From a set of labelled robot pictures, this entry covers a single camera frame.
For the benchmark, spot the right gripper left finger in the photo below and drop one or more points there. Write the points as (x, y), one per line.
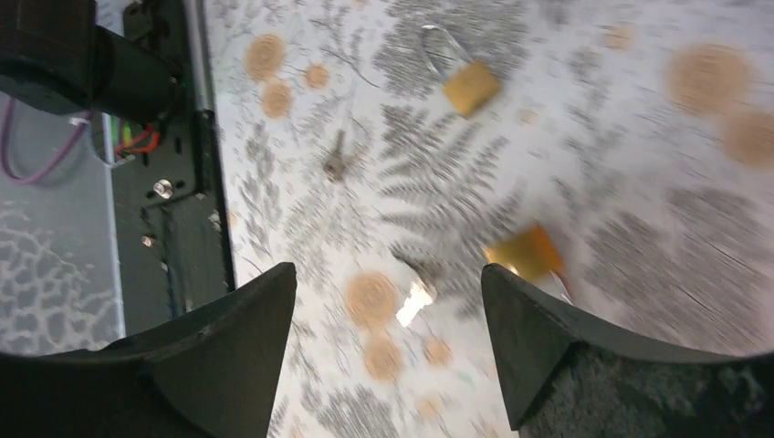
(212, 372)

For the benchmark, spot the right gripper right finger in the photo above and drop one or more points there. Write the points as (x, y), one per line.
(563, 372)

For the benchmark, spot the brass padlock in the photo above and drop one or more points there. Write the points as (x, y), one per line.
(532, 255)
(472, 86)

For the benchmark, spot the small silver keys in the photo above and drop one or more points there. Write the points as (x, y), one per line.
(335, 165)

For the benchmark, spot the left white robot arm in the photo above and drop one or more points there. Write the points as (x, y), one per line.
(56, 57)

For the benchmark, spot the floral table mat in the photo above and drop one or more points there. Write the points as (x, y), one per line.
(639, 134)

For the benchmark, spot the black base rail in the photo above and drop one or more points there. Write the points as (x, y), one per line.
(173, 244)

